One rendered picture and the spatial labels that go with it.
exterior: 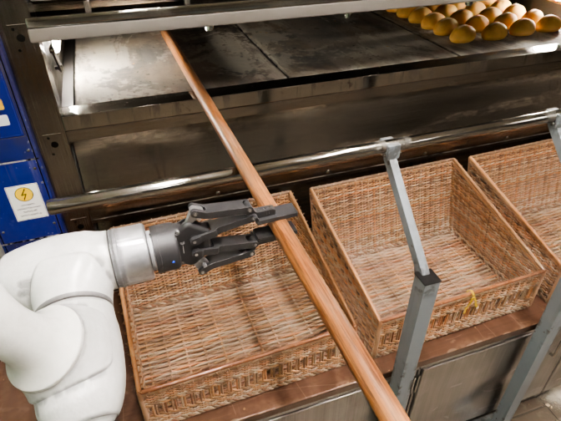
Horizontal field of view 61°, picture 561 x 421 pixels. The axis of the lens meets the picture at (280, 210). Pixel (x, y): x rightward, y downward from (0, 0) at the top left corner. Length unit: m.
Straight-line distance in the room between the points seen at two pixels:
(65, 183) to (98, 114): 0.22
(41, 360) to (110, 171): 0.82
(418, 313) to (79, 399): 0.75
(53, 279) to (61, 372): 0.15
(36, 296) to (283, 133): 0.90
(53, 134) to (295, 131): 0.65
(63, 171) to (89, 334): 0.78
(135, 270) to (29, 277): 0.14
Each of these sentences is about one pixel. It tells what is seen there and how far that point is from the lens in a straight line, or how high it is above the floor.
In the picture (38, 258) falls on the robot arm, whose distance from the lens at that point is 0.73.
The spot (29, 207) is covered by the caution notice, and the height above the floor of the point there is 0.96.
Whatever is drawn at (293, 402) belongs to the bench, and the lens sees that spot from 1.29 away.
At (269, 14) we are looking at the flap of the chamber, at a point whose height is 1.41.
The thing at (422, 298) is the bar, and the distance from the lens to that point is 1.09.
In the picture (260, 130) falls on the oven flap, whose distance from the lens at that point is 1.39.
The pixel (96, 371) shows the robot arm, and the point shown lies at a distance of 0.63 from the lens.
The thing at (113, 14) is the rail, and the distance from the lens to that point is 1.06.
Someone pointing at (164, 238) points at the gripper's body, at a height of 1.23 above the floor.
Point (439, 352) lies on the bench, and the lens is 1.44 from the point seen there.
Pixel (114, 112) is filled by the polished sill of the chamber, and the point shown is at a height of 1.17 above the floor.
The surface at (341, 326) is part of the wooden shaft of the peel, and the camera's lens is 0.62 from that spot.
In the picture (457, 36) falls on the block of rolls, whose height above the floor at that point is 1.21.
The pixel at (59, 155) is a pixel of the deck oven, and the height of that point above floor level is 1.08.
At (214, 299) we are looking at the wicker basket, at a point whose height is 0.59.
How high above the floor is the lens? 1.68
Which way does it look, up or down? 36 degrees down
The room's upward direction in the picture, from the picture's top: straight up
